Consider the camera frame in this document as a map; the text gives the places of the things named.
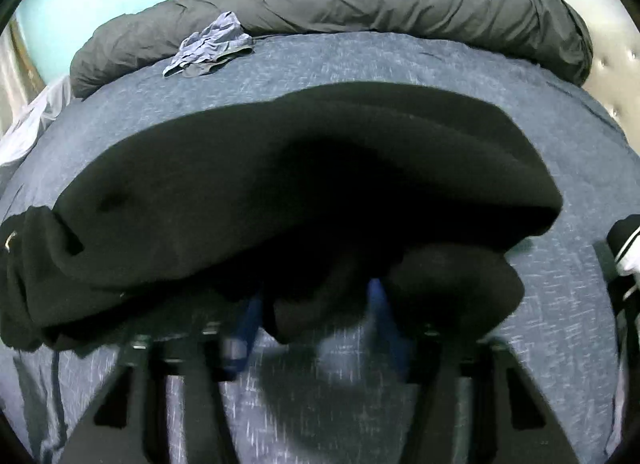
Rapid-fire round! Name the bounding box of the blue patterned bed sheet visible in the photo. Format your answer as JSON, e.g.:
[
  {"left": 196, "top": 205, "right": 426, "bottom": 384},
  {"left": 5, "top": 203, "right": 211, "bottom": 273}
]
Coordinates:
[{"left": 1, "top": 33, "right": 639, "bottom": 463}]

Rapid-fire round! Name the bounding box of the white black folded garment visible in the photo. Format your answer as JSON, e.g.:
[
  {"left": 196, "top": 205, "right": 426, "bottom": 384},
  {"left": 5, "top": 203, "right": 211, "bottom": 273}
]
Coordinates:
[{"left": 606, "top": 214, "right": 640, "bottom": 312}]

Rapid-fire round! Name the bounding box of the light grey blanket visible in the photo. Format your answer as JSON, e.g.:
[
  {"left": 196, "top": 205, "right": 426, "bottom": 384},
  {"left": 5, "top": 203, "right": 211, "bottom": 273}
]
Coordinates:
[{"left": 0, "top": 75, "right": 74, "bottom": 167}]

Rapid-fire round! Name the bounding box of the striped beige curtain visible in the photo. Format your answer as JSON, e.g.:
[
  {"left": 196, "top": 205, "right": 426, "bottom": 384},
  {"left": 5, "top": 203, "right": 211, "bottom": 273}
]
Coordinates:
[{"left": 0, "top": 16, "right": 32, "bottom": 134}]

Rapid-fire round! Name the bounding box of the cream tufted headboard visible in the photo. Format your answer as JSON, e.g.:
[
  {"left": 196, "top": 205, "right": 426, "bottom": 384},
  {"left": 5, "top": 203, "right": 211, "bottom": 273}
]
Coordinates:
[{"left": 586, "top": 0, "right": 639, "bottom": 151}]

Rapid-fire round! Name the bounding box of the small blue crumpled cloth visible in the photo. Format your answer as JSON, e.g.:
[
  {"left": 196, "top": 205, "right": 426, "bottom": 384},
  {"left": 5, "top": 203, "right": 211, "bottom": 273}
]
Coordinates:
[{"left": 163, "top": 11, "right": 254, "bottom": 77}]

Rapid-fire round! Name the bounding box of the dark grey rolled duvet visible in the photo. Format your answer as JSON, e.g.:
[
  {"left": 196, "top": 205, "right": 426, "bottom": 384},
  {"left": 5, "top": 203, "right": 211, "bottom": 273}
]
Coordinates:
[{"left": 70, "top": 0, "right": 593, "bottom": 98}]

